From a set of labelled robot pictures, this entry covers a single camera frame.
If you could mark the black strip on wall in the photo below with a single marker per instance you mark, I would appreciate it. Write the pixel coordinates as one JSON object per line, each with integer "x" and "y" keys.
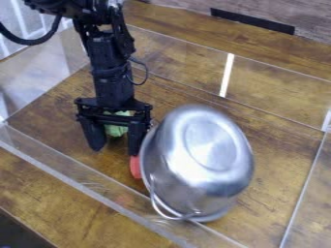
{"x": 255, "y": 21}

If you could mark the silver metal pot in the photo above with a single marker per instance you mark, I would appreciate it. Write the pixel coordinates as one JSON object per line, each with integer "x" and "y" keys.
{"x": 196, "y": 164}

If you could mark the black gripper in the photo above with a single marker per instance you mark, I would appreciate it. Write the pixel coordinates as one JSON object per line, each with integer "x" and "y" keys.
{"x": 115, "y": 96}

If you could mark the green bumpy toy gourd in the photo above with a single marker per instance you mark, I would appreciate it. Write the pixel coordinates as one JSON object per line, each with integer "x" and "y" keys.
{"x": 115, "y": 130}

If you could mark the spoon with orange handle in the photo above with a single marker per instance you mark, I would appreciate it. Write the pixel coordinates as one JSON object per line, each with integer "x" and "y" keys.
{"x": 135, "y": 167}

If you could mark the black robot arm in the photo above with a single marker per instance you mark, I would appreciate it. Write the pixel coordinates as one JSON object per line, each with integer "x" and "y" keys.
{"x": 99, "y": 22}

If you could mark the clear acrylic enclosure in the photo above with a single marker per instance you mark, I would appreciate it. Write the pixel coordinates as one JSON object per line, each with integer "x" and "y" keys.
{"x": 76, "y": 196}

